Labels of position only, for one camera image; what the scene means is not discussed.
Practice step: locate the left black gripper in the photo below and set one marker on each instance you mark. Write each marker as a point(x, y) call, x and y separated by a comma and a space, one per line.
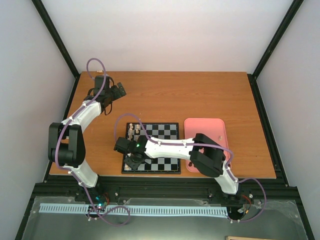
point(117, 94)

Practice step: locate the black aluminium frame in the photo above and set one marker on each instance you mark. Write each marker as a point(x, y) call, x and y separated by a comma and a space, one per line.
point(277, 189)

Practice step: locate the left green circuit board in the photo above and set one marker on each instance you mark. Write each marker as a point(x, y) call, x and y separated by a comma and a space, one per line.
point(102, 202)

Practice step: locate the right circuit board connector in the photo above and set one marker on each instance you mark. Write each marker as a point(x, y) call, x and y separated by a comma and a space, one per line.
point(246, 206)

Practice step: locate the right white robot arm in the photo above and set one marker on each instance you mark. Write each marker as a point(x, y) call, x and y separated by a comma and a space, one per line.
point(210, 158)

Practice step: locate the black and silver chessboard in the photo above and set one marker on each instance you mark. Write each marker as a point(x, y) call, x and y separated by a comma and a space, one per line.
point(163, 165)

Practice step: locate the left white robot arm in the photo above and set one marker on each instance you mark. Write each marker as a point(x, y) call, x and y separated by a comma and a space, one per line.
point(66, 145)

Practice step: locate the light blue slotted cable duct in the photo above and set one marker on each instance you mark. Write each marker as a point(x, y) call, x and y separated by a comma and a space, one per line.
point(136, 210)

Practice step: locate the pink plastic tray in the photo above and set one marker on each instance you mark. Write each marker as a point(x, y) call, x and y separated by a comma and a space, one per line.
point(211, 127)

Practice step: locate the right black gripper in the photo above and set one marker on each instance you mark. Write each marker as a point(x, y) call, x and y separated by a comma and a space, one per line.
point(132, 165)

